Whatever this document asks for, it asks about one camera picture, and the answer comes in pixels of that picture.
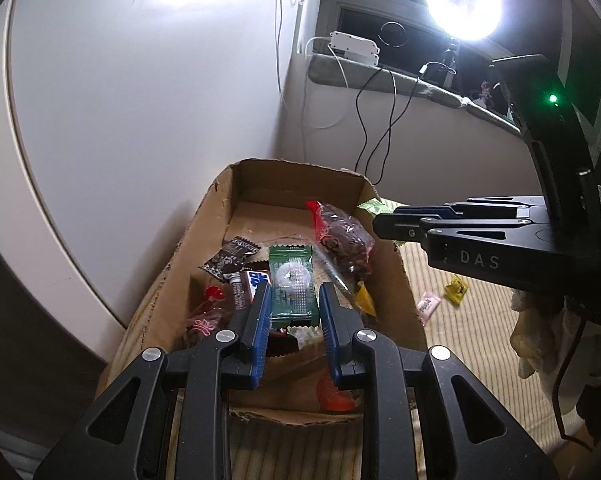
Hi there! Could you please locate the yellow snack packet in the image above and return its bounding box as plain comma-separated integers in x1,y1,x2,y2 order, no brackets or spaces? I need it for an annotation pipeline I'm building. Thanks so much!
444,276,469,305
353,280,377,318

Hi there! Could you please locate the brown chocolate bar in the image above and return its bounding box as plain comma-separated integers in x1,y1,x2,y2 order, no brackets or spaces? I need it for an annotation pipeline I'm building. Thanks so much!
228,269,272,312

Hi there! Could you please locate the dark red snack packet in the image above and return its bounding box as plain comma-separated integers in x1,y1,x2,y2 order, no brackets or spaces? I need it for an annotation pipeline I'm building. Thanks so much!
265,330,302,359

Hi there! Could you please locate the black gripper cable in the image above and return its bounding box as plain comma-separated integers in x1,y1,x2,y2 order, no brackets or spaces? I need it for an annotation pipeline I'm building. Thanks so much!
551,310,597,447

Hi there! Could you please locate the white cable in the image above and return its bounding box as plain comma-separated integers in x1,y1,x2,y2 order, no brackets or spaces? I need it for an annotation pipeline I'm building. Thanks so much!
299,35,347,162

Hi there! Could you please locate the round ring light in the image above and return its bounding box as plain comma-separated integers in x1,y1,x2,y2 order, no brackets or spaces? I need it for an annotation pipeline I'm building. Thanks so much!
424,0,504,44

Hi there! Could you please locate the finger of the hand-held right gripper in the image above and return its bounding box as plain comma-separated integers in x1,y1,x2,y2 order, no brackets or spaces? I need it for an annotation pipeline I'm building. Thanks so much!
373,207,518,243
444,197,546,220

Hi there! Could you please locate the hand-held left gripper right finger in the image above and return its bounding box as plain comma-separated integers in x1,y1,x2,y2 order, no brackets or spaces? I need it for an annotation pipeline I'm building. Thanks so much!
319,281,561,480

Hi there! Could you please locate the person's right hand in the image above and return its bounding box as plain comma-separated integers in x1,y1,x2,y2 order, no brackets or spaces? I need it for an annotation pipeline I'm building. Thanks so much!
510,291,582,382

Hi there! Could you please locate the black light stand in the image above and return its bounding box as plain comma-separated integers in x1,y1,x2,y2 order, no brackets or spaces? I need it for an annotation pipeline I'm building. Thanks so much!
419,40,462,92

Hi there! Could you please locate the light green snack packet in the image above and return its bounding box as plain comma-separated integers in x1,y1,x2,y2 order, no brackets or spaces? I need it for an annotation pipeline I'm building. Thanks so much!
357,199,411,248

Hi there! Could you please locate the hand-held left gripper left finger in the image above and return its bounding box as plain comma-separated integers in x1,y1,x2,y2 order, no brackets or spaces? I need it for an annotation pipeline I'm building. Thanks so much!
33,280,274,480

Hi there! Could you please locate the clear bag of dark sweets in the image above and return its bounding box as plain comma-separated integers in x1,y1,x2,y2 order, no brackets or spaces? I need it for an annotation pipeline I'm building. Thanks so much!
306,201,376,292

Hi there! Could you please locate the dark patterned snack packet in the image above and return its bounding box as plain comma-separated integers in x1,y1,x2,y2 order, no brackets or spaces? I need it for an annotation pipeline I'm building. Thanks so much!
199,236,261,281

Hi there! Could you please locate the white wardrobe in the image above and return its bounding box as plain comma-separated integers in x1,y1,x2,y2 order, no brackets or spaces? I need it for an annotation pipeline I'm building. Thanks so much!
0,0,302,363

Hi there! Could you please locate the white power adapter box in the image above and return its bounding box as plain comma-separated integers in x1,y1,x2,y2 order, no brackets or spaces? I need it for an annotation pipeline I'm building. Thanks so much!
329,31,381,66

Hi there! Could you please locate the grey stone window sill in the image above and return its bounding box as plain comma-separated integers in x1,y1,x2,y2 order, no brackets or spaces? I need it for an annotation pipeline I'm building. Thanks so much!
307,52,524,137

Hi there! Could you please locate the cardboard box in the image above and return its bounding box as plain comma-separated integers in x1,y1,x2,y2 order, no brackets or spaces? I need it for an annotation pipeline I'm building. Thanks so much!
98,158,428,428

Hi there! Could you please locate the orange snack packet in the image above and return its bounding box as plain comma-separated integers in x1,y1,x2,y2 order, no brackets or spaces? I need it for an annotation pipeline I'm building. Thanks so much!
316,372,362,413

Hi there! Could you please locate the striped beige bed sheet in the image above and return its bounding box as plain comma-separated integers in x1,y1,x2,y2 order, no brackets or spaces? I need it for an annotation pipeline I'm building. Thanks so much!
229,245,597,480

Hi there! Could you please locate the small pink figurine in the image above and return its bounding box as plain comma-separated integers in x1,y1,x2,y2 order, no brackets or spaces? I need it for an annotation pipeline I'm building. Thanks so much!
473,80,502,109

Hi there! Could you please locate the clear bag with red tie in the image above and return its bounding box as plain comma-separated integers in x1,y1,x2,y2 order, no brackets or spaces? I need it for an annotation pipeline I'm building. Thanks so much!
185,285,242,347

